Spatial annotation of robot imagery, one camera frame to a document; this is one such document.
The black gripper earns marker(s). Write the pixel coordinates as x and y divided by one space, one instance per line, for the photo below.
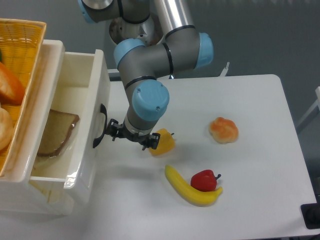
125 130

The white top drawer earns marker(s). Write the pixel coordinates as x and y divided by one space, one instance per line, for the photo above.
82 88

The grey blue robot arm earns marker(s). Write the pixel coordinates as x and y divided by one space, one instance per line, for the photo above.
186 49

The white drawer cabinet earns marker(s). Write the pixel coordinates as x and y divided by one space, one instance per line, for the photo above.
19 191

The yellow bell pepper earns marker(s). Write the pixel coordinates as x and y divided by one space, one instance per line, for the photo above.
166 143

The wrapped brown bread slice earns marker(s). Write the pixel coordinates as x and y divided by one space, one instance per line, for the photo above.
58 130

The red bell pepper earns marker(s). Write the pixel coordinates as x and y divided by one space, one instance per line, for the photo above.
205 181

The orange bread roll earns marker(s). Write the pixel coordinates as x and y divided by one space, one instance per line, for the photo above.
223 130

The yellow banana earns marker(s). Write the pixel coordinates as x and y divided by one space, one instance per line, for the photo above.
189 193

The orange bread piece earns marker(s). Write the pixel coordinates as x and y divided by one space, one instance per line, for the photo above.
11 89

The yellow wicker basket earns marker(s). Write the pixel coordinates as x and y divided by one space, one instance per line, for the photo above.
20 44

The black device at edge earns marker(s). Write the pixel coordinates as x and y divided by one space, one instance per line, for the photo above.
311 215

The white frame at right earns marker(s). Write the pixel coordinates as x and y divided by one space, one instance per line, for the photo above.
310 114

